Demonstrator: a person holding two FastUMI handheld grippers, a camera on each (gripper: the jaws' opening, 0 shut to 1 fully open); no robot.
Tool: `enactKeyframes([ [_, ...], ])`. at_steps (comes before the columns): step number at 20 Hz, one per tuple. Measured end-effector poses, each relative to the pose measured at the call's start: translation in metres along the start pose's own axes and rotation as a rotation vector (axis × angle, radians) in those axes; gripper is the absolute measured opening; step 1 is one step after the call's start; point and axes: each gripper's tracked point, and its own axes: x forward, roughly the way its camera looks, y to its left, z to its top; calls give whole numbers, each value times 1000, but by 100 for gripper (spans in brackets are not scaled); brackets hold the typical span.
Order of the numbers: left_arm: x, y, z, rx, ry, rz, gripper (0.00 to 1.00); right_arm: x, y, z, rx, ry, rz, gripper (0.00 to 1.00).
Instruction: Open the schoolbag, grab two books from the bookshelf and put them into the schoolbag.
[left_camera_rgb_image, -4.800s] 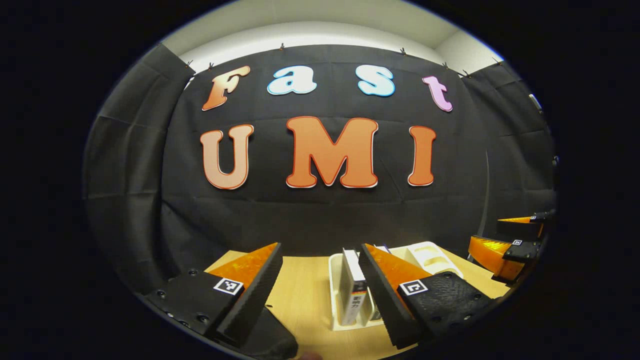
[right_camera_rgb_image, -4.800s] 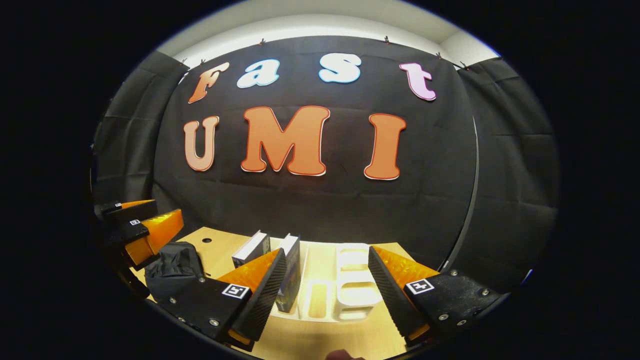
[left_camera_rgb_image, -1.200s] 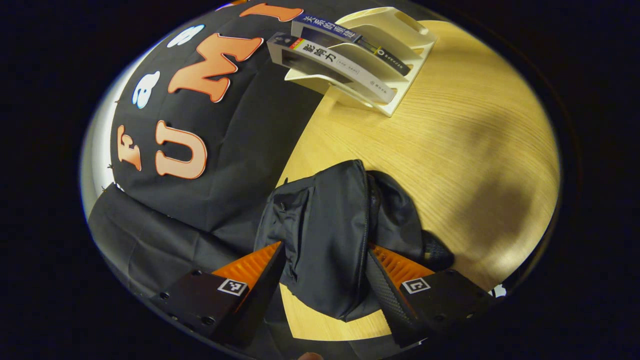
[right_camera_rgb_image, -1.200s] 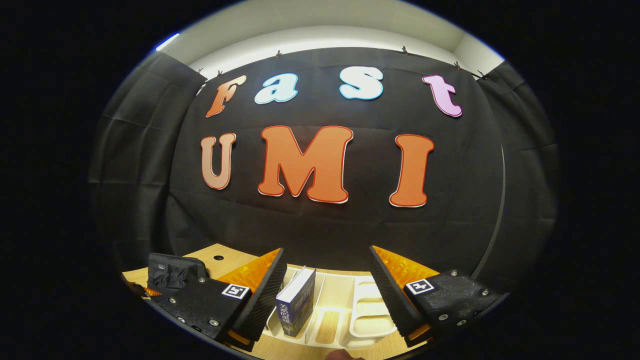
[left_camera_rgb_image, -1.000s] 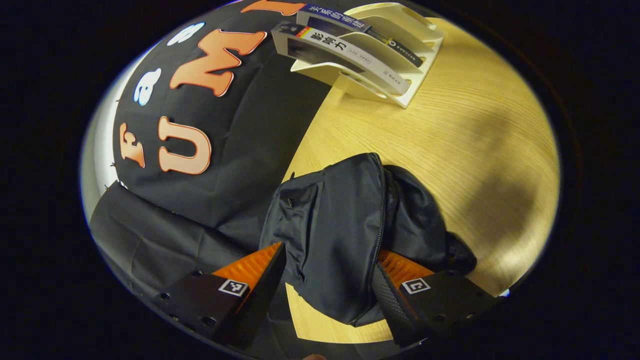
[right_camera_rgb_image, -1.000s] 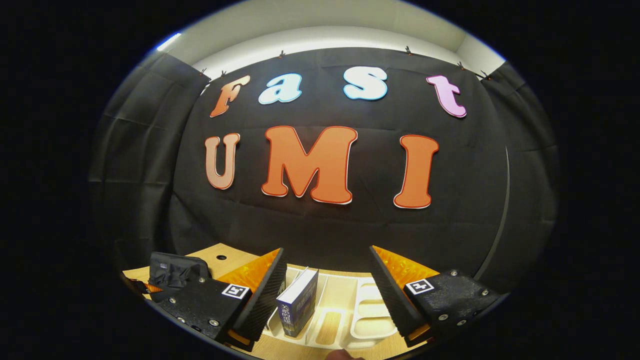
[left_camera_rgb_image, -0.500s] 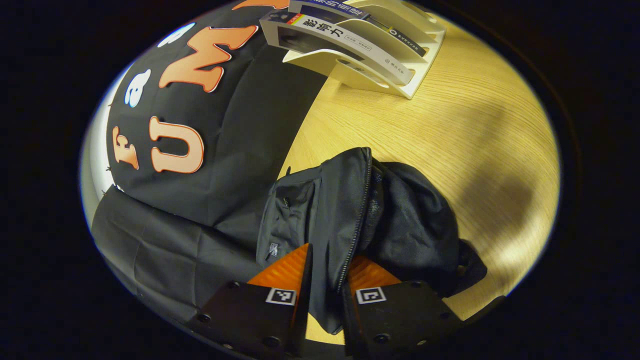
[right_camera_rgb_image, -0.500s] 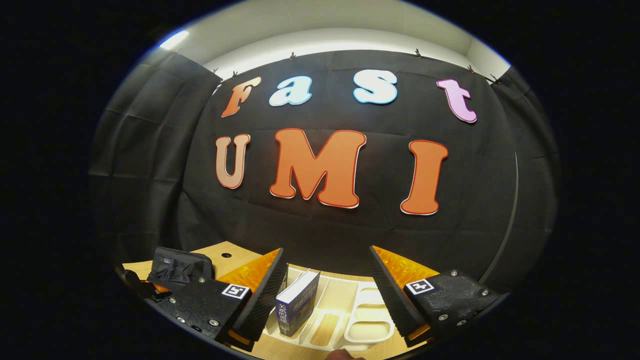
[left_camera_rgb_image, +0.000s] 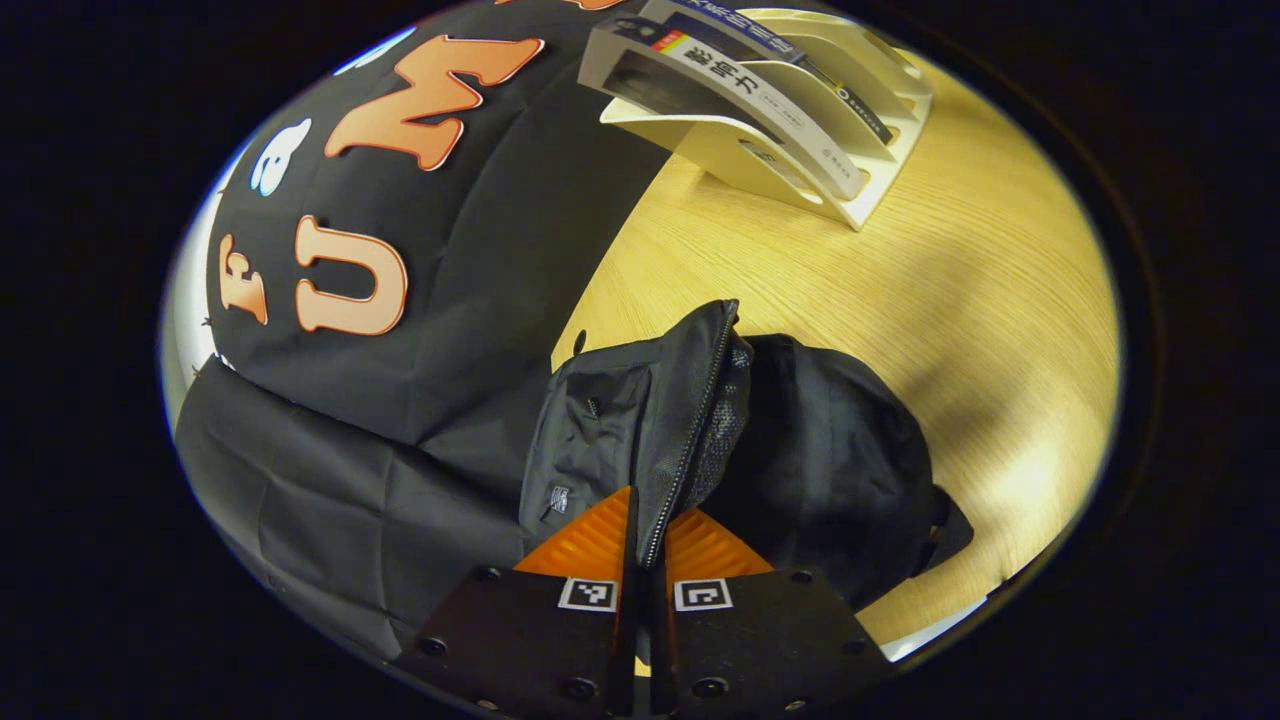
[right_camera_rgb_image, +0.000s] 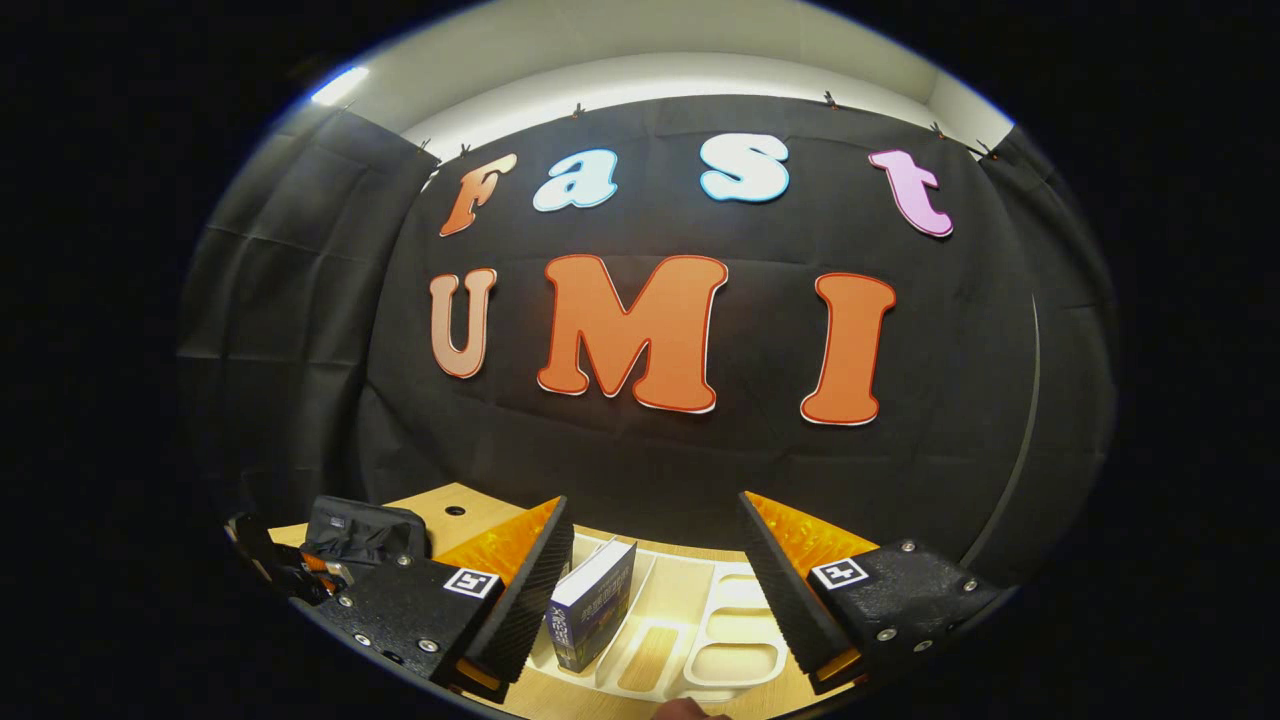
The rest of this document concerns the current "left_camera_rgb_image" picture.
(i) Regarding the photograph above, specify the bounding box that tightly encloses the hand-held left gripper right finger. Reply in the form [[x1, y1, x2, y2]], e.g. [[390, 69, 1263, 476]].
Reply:
[[650, 505, 897, 718]]

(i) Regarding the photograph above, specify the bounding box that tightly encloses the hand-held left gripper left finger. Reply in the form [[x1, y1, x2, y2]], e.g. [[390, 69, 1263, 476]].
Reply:
[[393, 485, 642, 719]]

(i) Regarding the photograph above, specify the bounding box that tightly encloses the black schoolbag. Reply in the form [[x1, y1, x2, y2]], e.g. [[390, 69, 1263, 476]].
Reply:
[[518, 298, 976, 613]]

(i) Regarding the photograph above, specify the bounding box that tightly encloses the white bookshelf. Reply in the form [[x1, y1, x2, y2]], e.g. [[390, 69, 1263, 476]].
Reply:
[[600, 8, 936, 233]]

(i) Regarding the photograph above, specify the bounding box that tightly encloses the black backdrop cloth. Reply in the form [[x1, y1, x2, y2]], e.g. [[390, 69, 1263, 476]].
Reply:
[[165, 0, 741, 663]]

